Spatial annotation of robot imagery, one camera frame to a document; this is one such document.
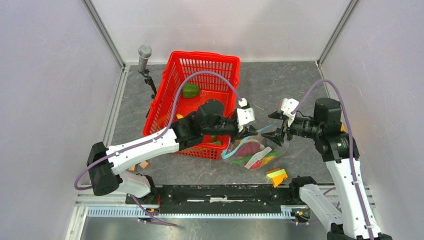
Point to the green bell pepper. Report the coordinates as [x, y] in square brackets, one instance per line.
[190, 90]

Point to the long green chili pepper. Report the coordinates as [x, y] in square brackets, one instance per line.
[242, 160]

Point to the red plastic basket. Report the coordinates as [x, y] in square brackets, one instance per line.
[189, 80]

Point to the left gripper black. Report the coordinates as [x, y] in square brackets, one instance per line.
[251, 131]

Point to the clear zip top bag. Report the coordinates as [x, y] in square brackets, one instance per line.
[276, 152]

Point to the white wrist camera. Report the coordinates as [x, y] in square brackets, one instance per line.
[288, 108]
[245, 114]

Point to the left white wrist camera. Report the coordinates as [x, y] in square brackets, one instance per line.
[245, 114]

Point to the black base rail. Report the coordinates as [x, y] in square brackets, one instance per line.
[221, 199]

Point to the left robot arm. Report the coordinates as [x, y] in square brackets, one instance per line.
[107, 166]

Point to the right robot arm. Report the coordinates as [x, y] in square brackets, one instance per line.
[354, 219]

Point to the yellow orange toy sandwich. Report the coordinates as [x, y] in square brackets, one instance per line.
[277, 176]

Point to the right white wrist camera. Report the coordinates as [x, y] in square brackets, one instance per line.
[288, 108]

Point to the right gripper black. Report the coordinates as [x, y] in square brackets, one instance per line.
[278, 139]

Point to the purple vegetable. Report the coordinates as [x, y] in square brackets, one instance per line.
[248, 148]

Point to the wooden toy cube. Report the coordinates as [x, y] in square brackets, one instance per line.
[144, 165]

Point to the white mushroom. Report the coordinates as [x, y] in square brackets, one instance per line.
[257, 157]

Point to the red apple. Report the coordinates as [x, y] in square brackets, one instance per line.
[257, 165]

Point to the grey microphone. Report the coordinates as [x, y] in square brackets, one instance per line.
[144, 52]

